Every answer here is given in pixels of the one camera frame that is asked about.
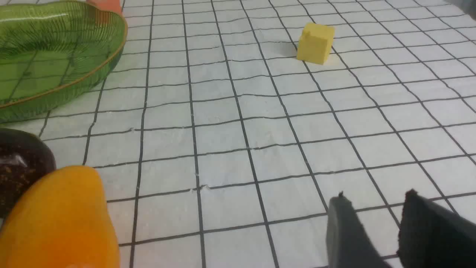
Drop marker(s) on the orange foam cube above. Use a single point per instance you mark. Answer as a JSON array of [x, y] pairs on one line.
[[108, 5]]

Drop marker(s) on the yellow foam cube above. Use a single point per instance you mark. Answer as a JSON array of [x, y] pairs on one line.
[[315, 43]]

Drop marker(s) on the white grid tablecloth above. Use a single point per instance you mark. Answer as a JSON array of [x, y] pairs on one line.
[[219, 149]]

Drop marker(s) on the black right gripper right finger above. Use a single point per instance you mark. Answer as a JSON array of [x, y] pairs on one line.
[[431, 236]]

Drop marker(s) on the dark purple passion fruit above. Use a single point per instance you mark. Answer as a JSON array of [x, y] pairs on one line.
[[24, 158]]

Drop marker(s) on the green glass leaf plate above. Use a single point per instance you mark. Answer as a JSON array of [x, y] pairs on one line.
[[51, 53]]

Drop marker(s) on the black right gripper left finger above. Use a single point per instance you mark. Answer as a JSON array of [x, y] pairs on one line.
[[347, 243]]

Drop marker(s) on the orange yellow mango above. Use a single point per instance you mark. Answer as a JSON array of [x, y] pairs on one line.
[[61, 221]]

